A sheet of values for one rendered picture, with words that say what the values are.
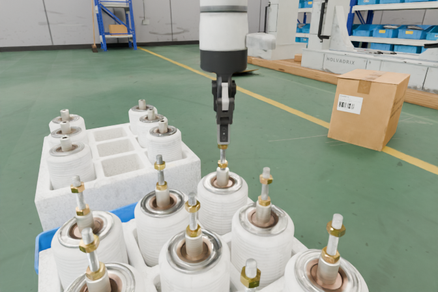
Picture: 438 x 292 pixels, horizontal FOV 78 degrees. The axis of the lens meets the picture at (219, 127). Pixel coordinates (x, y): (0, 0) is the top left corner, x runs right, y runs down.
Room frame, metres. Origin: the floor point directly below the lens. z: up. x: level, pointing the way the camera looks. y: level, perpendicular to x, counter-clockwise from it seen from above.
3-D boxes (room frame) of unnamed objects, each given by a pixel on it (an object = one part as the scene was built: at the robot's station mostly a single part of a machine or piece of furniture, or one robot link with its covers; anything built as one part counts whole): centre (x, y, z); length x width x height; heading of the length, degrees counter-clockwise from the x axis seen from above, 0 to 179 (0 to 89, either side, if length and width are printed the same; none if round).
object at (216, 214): (0.44, -0.01, 0.16); 0.10 x 0.10 x 0.18
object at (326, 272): (0.24, -0.13, 0.26); 0.02 x 0.02 x 0.03
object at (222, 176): (0.44, -0.01, 0.26); 0.02 x 0.02 x 0.03
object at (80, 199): (0.32, 0.19, 0.30); 0.01 x 0.01 x 0.08
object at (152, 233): (0.38, 0.09, 0.16); 0.10 x 0.10 x 0.18
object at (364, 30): (5.44, -2.85, 0.36); 0.50 x 0.38 x 0.21; 117
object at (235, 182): (0.44, -0.01, 0.25); 0.08 x 0.08 x 0.01
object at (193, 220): (0.28, 0.03, 0.30); 0.01 x 0.01 x 0.08
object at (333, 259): (0.24, -0.13, 0.29); 0.02 x 0.02 x 0.01; 1
